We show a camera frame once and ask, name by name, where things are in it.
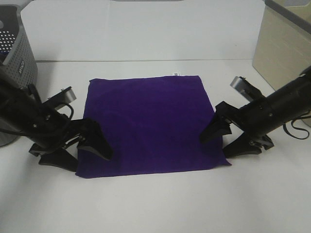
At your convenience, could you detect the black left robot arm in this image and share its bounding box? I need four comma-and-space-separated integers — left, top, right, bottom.
0, 72, 113, 172

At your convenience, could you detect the grey perforated laundry basket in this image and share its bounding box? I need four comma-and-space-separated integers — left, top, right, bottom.
0, 0, 38, 146

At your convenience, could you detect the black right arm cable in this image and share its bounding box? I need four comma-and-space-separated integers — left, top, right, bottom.
281, 113, 311, 140

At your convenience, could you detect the purple towel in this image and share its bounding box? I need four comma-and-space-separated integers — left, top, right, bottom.
76, 76, 228, 179

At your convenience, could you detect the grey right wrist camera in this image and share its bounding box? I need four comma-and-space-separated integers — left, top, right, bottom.
230, 76, 263, 102

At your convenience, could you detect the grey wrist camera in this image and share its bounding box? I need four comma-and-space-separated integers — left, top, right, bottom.
230, 76, 263, 102
45, 86, 76, 110

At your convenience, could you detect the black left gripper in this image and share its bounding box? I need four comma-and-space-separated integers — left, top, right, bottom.
29, 113, 113, 172

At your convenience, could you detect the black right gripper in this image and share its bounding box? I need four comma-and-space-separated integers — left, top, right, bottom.
199, 98, 274, 158

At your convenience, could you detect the beige storage bin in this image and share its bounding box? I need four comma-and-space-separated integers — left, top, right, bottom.
252, 6, 311, 90

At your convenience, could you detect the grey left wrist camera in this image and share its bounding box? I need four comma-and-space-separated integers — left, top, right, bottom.
45, 86, 76, 110

